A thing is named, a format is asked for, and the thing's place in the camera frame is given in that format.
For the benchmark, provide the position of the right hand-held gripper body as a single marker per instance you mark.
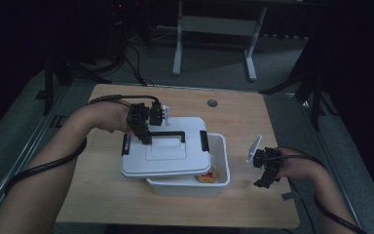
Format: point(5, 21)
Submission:
point(269, 161)

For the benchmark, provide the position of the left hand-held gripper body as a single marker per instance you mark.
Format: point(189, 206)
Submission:
point(138, 117)

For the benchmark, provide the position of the white plastic storage box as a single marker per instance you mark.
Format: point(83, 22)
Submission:
point(220, 156)

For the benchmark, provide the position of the person's left hand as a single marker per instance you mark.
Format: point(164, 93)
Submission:
point(115, 118)

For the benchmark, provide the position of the person's right hand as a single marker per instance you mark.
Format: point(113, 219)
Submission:
point(300, 165)

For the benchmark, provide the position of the grey tape piece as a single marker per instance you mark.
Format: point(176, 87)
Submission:
point(288, 196)

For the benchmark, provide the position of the grey round table grommet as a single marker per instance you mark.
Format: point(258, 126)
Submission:
point(212, 103)

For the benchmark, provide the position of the black metal stand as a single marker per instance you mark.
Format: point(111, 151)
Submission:
point(315, 97)
point(48, 84)

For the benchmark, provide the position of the dark equipment rack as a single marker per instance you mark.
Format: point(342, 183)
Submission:
point(118, 29)

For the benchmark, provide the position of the white metal desk frame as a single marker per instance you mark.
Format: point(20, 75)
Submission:
point(216, 25)

